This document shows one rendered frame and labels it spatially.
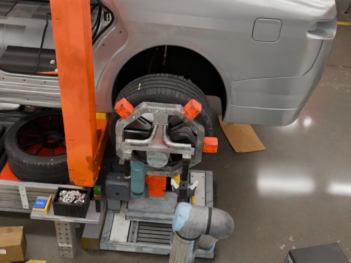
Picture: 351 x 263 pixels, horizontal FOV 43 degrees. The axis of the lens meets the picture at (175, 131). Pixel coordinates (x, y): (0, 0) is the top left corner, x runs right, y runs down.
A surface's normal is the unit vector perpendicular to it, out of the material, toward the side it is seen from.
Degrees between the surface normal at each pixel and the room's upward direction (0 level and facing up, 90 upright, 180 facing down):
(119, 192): 90
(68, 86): 90
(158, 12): 90
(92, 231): 0
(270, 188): 0
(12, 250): 90
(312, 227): 0
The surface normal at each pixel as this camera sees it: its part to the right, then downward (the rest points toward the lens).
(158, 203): 0.07, -0.79
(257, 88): -0.05, 0.61
